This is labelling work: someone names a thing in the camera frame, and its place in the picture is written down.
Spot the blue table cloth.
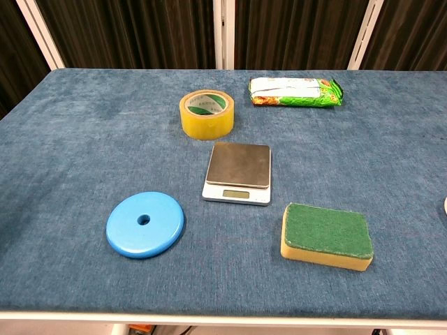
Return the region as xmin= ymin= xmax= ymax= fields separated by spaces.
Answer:
xmin=0 ymin=68 xmax=447 ymax=313

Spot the white frame post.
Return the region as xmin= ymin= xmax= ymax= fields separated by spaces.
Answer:
xmin=346 ymin=0 xmax=386 ymax=70
xmin=213 ymin=0 xmax=237 ymax=70
xmin=15 ymin=0 xmax=66 ymax=70

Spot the small orange object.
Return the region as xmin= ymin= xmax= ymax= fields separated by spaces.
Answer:
xmin=126 ymin=324 xmax=155 ymax=335

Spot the blue disc with hole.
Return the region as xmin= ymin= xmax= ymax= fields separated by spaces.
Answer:
xmin=105 ymin=191 xmax=186 ymax=260

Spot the green yellow scouring sponge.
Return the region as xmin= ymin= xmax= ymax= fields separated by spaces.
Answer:
xmin=280 ymin=202 xmax=374 ymax=272

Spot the green white snack packet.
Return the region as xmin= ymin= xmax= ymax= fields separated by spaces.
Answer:
xmin=248 ymin=77 xmax=344 ymax=107

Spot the small digital kitchen scale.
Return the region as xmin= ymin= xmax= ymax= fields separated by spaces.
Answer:
xmin=201 ymin=142 xmax=272 ymax=207

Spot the yellowish clear tape roll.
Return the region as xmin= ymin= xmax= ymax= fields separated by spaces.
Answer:
xmin=179 ymin=89 xmax=235 ymax=141

